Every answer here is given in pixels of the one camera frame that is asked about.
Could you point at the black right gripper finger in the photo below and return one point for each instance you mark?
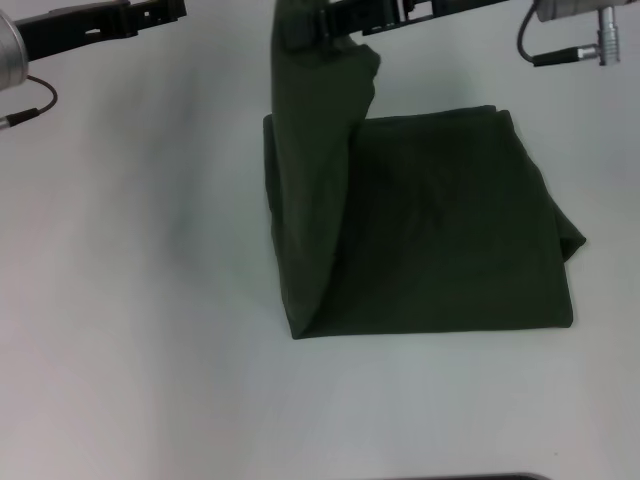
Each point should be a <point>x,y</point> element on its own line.
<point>345,20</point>
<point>380,29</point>

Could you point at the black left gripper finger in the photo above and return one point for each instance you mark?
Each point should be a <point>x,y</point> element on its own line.
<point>160,10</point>

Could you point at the dark green FREE! t-shirt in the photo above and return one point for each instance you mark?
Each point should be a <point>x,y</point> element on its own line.
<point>400,215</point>

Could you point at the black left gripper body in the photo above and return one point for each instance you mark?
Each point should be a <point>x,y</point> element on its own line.
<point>75,27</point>

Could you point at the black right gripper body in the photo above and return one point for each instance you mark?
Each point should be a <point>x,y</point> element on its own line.
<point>450,6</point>

